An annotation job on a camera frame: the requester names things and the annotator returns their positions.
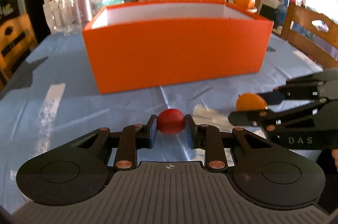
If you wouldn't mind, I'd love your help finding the small orange tangerine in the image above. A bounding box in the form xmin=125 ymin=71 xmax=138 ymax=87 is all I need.
xmin=236 ymin=93 xmax=267 ymax=111

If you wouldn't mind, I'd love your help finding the small red fruit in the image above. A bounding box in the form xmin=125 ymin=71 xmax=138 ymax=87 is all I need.
xmin=157 ymin=109 xmax=185 ymax=135

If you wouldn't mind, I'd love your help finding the orange cardboard box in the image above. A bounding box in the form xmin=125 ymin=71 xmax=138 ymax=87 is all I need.
xmin=82 ymin=0 xmax=273 ymax=94

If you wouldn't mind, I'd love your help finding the blue tablecloth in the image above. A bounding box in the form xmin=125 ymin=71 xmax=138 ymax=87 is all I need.
xmin=1 ymin=33 xmax=320 ymax=213

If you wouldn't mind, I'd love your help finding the clear glass mug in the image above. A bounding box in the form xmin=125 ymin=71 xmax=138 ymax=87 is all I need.
xmin=43 ymin=0 xmax=82 ymax=36

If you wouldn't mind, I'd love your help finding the wooden chair left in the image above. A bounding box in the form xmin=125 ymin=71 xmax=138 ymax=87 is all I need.
xmin=1 ymin=14 xmax=38 ymax=91

